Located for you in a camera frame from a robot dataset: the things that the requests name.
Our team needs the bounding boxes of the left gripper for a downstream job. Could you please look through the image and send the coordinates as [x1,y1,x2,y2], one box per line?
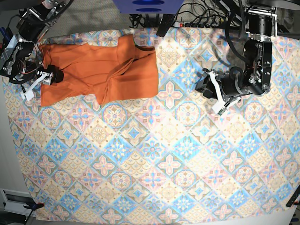
[195,67,246,101]

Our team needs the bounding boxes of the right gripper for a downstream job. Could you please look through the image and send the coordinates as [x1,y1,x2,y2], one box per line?
[10,60,64,84]

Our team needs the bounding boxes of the orange T-shirt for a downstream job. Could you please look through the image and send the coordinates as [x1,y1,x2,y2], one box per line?
[40,34,159,106]

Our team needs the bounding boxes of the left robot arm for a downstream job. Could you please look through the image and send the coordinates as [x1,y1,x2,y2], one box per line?
[195,0,277,105]

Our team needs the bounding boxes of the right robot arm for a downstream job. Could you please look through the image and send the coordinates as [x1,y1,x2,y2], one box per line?
[0,0,73,85]

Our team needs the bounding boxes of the red black clamp left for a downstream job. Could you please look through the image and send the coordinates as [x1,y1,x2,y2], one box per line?
[0,27,13,54]

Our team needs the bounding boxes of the patterned blue tablecloth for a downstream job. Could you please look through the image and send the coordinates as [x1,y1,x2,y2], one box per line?
[2,28,300,225]

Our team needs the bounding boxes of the blue clamp bottom left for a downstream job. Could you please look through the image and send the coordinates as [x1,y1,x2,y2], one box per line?
[23,202,45,225]

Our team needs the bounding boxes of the black clamp bottom right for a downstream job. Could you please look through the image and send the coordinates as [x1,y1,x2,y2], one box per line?
[285,193,300,208]

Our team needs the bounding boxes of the power strip with red switch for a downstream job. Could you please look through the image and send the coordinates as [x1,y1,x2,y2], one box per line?
[173,21,226,29]

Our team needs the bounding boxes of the black strap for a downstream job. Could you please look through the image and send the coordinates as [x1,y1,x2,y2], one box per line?
[156,13,176,38]

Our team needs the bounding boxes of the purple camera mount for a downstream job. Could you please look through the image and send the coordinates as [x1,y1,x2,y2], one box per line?
[113,0,184,14]

